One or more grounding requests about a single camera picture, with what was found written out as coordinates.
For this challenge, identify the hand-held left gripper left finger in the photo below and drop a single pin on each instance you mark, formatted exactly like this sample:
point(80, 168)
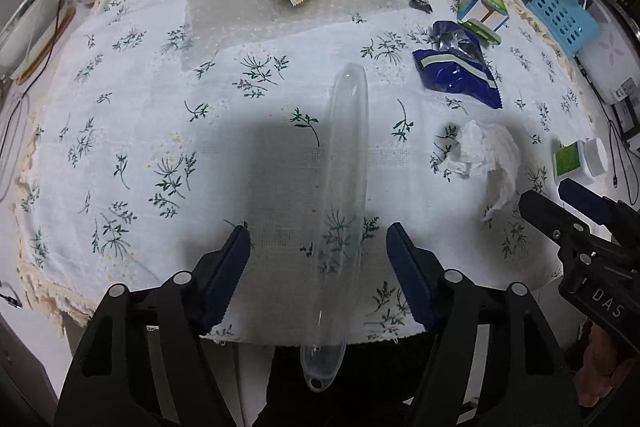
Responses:
point(227, 277)

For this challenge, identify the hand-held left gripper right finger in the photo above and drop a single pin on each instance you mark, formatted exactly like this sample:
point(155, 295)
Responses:
point(407, 274)

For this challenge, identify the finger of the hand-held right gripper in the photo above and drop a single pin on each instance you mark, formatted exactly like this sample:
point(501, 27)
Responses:
point(582, 199)
point(547, 214)

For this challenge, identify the blue snack wrapper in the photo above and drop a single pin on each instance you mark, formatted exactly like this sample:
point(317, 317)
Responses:
point(450, 77)

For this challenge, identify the clear bubble wrap sheet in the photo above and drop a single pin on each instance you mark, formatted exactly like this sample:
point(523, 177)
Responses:
point(225, 7)

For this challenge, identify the person's right hand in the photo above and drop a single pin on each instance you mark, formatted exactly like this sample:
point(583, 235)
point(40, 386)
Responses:
point(600, 359)

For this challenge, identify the small white round jar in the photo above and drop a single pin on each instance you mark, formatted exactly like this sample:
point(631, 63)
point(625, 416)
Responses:
point(596, 157)

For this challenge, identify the crumpled white tissue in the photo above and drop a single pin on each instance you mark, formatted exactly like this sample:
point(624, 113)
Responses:
point(480, 147)

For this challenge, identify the clear plastic tube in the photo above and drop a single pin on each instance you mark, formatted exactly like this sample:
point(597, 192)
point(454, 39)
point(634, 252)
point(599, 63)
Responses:
point(345, 147)

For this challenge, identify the white flower-print appliance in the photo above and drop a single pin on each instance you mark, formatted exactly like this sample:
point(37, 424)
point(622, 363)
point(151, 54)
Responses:
point(610, 47)

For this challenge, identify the blue plastic basket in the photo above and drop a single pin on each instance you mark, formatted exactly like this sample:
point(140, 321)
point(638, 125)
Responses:
point(562, 14)

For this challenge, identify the white floral tablecloth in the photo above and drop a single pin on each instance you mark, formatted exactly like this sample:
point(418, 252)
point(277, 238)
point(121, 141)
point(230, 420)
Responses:
point(150, 107)

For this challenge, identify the green and white carton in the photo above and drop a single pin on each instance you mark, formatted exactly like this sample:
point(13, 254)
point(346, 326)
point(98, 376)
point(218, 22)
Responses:
point(482, 2)

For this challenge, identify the long wooden spoon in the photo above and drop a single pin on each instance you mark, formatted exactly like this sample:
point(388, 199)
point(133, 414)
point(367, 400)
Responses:
point(47, 44)

